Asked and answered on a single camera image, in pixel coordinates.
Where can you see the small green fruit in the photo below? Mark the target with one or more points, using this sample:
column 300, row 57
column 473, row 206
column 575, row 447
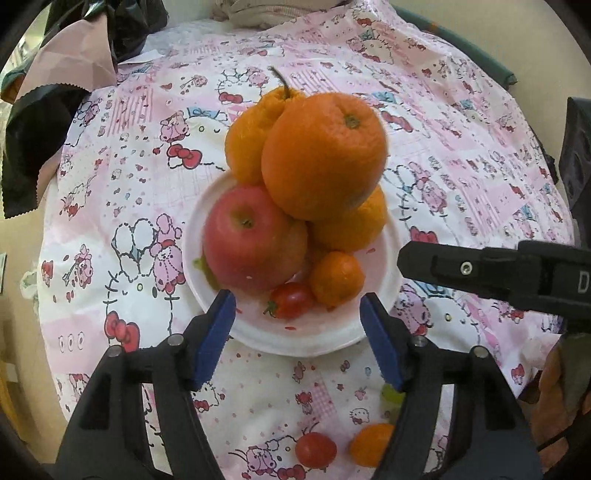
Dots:
column 391, row 394

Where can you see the black and pink cloth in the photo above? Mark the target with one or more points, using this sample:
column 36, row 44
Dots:
column 60, row 60

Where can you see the white paper sheet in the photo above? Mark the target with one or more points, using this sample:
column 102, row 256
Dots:
column 141, row 57

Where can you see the crumpled beige bedding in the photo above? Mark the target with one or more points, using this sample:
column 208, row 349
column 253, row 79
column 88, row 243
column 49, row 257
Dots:
column 268, row 9

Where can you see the medium orange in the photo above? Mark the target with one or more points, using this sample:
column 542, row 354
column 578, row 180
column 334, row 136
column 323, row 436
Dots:
column 355, row 226

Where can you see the teal bed frame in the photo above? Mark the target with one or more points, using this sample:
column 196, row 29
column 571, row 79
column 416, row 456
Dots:
column 471, row 50

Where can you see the large deep orange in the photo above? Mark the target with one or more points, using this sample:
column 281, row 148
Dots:
column 323, row 157

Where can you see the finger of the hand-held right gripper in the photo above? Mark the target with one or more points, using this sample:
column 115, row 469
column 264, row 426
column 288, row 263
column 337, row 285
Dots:
column 443, row 266

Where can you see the red apple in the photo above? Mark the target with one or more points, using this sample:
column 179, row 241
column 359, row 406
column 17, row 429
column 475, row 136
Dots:
column 249, row 244

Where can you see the cherry tomato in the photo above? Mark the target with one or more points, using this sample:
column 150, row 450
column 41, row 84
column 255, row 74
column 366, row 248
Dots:
column 316, row 448
column 292, row 300

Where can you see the pink speckled bowl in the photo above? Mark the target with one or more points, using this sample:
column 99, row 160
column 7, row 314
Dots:
column 323, row 337

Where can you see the small mandarin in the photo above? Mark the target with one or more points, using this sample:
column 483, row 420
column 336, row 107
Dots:
column 336, row 279
column 369, row 444

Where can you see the dark bag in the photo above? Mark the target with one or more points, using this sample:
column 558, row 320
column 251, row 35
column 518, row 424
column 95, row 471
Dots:
column 576, row 152

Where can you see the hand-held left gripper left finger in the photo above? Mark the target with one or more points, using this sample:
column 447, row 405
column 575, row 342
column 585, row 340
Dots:
column 214, row 332

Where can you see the yellow-orange stemmed citrus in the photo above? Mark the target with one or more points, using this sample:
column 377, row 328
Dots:
column 249, row 143

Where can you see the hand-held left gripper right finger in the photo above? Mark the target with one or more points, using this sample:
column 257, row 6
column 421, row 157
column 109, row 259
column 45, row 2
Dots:
column 381, row 337

